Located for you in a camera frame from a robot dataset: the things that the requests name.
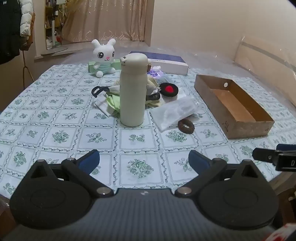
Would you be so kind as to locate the red and white cloth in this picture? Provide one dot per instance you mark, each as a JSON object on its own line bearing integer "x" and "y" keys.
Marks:
{"x": 288, "y": 233}

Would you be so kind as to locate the green floral patterned tablecloth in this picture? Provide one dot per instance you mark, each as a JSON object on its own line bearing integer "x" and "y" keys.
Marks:
{"x": 69, "y": 139}

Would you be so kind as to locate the black round pad red centre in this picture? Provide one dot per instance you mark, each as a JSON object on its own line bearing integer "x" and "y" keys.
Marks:
{"x": 172, "y": 92}

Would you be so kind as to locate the cream insulated bottle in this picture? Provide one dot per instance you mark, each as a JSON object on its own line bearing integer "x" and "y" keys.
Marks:
{"x": 131, "y": 97}

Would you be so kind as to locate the coat rack pole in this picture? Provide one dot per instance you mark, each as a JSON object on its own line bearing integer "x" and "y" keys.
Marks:
{"x": 25, "y": 69}

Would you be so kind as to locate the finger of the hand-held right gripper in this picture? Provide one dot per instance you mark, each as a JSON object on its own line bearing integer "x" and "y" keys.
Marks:
{"x": 286, "y": 147}
{"x": 263, "y": 154}

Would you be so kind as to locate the plastic wrapped beige board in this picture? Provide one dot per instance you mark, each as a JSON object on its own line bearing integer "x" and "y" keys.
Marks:
{"x": 261, "y": 53}

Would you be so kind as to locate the black hanging coat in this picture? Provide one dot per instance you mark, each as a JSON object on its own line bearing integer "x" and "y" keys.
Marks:
{"x": 8, "y": 30}

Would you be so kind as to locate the white puffer jacket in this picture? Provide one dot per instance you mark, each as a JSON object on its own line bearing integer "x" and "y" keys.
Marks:
{"x": 26, "y": 20}

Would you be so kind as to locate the pale yellow towel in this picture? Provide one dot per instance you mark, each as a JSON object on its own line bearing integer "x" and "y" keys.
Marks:
{"x": 151, "y": 87}

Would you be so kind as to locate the white floor stand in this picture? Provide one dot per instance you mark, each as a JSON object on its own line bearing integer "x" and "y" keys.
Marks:
{"x": 53, "y": 34}

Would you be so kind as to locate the clear plastic bag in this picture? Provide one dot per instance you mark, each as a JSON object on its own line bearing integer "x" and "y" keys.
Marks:
{"x": 171, "y": 111}

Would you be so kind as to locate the white bunny plush toy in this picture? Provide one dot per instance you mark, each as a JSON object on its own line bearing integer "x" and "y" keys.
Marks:
{"x": 104, "y": 54}

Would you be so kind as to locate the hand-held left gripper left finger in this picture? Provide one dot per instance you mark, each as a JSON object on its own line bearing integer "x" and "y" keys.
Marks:
{"x": 89, "y": 160}

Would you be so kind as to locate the beige patterned curtain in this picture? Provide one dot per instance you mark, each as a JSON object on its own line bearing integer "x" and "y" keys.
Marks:
{"x": 104, "y": 20}

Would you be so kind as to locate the brown cardboard box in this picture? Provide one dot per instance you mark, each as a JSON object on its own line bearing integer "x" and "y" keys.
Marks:
{"x": 231, "y": 104}

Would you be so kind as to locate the white crumpled cloth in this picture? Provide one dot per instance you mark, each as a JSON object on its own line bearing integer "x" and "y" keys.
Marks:
{"x": 101, "y": 104}

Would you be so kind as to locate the purple tissue pack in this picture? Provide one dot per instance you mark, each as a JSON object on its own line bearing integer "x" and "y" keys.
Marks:
{"x": 157, "y": 74}

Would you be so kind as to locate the brown fuzzy hair scrunchie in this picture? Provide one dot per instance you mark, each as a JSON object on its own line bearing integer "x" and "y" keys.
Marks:
{"x": 180, "y": 125}

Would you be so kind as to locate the white and blue flat box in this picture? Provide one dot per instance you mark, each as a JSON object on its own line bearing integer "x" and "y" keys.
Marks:
{"x": 166, "y": 64}

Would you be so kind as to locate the light green cloth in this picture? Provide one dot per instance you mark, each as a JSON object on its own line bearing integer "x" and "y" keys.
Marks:
{"x": 113, "y": 104}

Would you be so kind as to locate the cluttered shelf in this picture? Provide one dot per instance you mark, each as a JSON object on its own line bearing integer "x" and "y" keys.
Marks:
{"x": 49, "y": 16}

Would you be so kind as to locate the light green box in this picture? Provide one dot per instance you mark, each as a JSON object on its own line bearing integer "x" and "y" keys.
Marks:
{"x": 92, "y": 66}

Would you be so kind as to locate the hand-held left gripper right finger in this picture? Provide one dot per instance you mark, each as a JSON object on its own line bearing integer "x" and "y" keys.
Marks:
{"x": 198, "y": 160}

